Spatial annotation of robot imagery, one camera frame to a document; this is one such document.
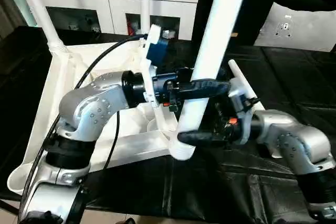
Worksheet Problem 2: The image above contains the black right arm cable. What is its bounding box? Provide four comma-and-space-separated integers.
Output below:
244, 95, 264, 108

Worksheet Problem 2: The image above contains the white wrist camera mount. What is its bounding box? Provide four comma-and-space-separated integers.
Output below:
226, 79, 258, 144
139, 23, 172, 109

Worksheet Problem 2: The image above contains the white sideboard cabinet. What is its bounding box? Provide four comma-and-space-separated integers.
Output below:
20, 0, 200, 41

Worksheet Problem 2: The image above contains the grey curtain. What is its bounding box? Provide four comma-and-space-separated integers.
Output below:
0, 0, 25, 39

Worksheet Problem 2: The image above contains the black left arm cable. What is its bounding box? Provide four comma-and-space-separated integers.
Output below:
18, 34, 151, 220

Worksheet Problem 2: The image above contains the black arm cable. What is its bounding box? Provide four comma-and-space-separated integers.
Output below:
244, 95, 264, 108
18, 34, 151, 220

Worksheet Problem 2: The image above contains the black work mat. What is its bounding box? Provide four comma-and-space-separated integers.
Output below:
0, 25, 336, 224

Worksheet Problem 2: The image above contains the white plastic table top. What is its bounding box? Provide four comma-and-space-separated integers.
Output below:
7, 40, 182, 196

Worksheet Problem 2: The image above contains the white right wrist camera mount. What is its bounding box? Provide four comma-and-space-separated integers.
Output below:
226, 79, 258, 144

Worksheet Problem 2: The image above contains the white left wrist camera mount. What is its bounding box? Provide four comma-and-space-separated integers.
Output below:
139, 23, 172, 109

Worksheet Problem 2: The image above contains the white padded sheet with fitting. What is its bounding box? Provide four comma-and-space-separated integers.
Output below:
254, 2, 336, 53

